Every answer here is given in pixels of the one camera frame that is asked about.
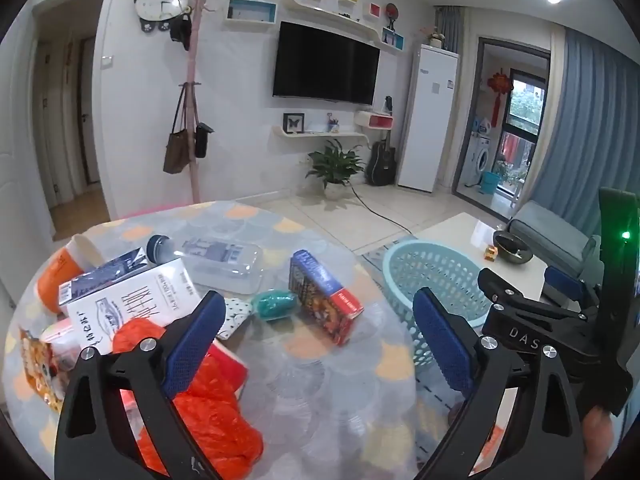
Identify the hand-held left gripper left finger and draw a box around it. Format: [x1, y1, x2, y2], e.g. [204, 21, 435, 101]
[54, 290, 227, 480]

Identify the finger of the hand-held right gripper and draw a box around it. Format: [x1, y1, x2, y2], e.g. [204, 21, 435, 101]
[544, 266, 601, 311]
[477, 269, 588, 322]

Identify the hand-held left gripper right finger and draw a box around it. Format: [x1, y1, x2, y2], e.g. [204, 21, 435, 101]
[412, 287, 586, 480]

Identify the teal plastic basket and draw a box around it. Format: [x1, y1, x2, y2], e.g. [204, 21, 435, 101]
[382, 241, 501, 378]

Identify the clear plastic bottle blue cap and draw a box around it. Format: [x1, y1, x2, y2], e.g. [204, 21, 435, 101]
[146, 235, 265, 295]

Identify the blue red snack box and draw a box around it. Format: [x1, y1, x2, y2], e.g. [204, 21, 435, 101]
[288, 250, 365, 347]

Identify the orange paper cup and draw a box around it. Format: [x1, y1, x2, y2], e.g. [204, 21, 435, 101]
[36, 234, 108, 313]

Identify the person's right hand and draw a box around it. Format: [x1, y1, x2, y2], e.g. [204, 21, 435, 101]
[580, 404, 617, 480]

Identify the black ashtray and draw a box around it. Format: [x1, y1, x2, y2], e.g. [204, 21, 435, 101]
[492, 230, 535, 263]

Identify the white dotted paper packet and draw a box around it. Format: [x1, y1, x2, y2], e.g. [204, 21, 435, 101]
[216, 296, 252, 341]

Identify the grey sofa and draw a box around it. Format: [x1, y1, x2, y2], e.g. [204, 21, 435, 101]
[507, 201, 601, 276]

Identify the white coffee table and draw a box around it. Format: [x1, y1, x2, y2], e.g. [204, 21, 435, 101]
[415, 212, 548, 303]

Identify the orange plastic bag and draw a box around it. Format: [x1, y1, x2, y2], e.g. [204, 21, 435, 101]
[112, 319, 264, 478]

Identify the teal crumpled wrapper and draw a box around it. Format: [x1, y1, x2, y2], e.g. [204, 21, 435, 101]
[250, 289, 299, 322]

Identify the dark blue drink carton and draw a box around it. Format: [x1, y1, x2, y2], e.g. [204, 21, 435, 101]
[58, 249, 151, 306]

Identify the white washing machine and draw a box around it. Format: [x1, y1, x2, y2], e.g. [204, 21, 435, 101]
[462, 132, 493, 188]

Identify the white pink packet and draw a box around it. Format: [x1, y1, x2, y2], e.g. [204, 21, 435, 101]
[40, 322, 83, 376]

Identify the blue curtain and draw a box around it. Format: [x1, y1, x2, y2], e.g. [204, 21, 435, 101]
[522, 27, 633, 231]

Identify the orange snack packet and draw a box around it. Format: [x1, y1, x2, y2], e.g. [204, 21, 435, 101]
[19, 327, 66, 413]

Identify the black guitar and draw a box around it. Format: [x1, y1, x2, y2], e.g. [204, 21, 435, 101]
[366, 130, 397, 186]

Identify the white refrigerator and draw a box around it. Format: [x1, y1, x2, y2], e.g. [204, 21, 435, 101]
[397, 44, 460, 193]

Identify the brown tote bag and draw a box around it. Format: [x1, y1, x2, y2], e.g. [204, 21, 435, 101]
[163, 82, 197, 175]

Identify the red knot ornament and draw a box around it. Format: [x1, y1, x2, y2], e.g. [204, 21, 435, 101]
[487, 71, 514, 128]

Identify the small black bag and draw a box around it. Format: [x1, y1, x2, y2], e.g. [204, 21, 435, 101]
[194, 122, 216, 159]

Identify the green potted plant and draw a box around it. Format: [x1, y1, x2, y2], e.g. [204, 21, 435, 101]
[305, 139, 365, 201]

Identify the red white box shelf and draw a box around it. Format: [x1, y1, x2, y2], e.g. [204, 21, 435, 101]
[356, 111, 394, 131]

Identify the pink coat rack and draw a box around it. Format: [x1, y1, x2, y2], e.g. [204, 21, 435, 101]
[177, 0, 236, 206]

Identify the white door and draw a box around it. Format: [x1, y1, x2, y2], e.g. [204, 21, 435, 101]
[0, 45, 38, 306]

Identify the black hat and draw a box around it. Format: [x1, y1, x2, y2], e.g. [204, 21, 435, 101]
[169, 12, 193, 52]

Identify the white blue box shelf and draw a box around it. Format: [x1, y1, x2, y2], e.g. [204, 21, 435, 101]
[225, 0, 278, 26]

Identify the black floor cable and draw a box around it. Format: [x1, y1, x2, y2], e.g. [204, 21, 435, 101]
[350, 185, 411, 231]

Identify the white low wall shelf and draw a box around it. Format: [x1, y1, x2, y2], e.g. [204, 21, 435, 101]
[272, 125, 368, 144]

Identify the wall television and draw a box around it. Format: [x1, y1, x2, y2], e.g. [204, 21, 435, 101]
[272, 21, 381, 107]

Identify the curved white wall shelf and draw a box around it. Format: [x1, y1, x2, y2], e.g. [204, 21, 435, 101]
[277, 0, 401, 53]

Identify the panda wall clock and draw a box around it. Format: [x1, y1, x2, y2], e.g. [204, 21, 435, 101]
[135, 0, 191, 36]

